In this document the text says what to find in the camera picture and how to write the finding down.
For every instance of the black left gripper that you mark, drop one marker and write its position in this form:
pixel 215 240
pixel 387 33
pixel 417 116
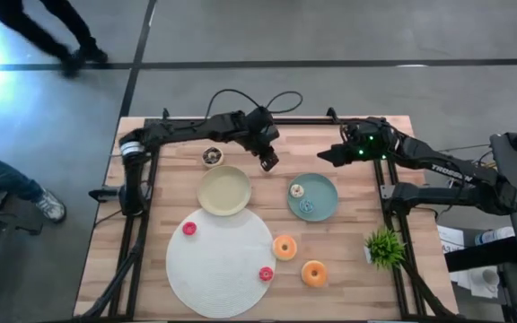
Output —
pixel 263 132

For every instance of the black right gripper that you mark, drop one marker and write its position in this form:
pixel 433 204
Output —
pixel 368 143

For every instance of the small white frosted donut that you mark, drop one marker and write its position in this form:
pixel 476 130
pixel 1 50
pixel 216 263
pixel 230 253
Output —
pixel 293 191

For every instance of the small blue frosted donut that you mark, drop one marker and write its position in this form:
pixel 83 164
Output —
pixel 302 206

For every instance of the small pink frosted donut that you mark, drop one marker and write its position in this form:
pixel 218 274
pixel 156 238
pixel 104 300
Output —
pixel 186 229
pixel 262 274

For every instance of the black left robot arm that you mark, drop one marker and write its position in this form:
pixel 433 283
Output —
pixel 186 128

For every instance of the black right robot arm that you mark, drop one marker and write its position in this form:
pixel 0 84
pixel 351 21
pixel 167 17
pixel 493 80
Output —
pixel 447 168

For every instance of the black table clamp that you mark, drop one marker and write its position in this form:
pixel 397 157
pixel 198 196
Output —
pixel 331 114
pixel 165 114

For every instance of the teal round plate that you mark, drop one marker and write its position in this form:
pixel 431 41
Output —
pixel 319 197

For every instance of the cream round plate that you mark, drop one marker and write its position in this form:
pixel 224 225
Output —
pixel 224 190

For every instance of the small chocolate frosted donut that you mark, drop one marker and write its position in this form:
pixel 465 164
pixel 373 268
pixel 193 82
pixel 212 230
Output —
pixel 207 157

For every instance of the large orange donut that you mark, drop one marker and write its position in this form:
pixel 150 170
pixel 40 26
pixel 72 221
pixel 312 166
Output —
pixel 277 247
pixel 308 274

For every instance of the green plant in white pot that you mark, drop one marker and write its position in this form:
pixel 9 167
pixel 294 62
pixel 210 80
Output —
pixel 385 248

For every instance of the white round woven placemat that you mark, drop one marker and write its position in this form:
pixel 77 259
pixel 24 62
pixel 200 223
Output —
pixel 220 269

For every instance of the white paper sheets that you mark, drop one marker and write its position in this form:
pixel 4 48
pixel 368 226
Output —
pixel 453 244

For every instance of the white and blue bottle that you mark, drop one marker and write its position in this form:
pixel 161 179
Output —
pixel 494 234

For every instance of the white paper cup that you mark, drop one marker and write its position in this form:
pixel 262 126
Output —
pixel 490 276

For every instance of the person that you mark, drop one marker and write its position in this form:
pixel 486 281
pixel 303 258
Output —
pixel 2 175
pixel 38 27

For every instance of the black aluminium rig frame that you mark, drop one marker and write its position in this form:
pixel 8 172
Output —
pixel 308 121

